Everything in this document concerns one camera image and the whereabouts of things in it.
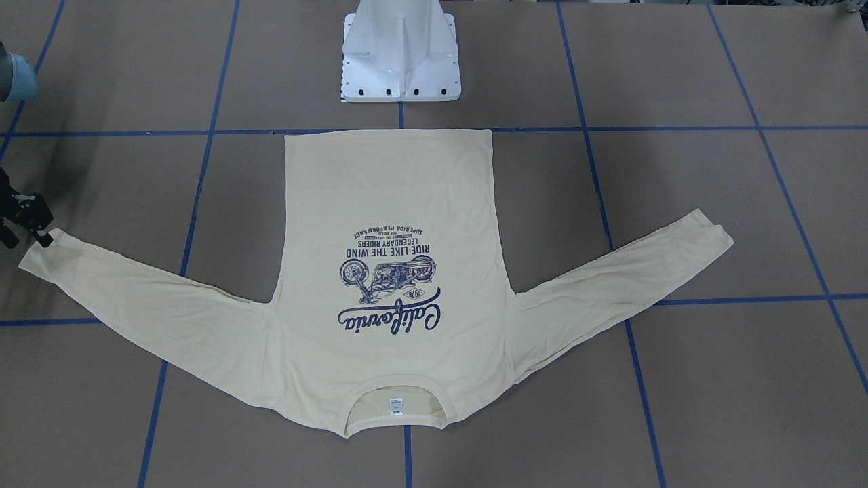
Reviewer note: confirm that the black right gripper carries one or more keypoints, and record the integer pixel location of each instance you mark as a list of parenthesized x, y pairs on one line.
[(22, 211)]

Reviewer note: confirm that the cream long-sleeve graphic shirt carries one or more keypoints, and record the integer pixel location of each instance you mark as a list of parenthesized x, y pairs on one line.
[(393, 304)]

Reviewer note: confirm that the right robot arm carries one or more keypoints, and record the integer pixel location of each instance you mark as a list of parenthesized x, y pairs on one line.
[(19, 83)]

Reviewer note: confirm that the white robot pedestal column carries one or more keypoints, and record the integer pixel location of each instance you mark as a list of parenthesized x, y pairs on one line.
[(400, 51)]

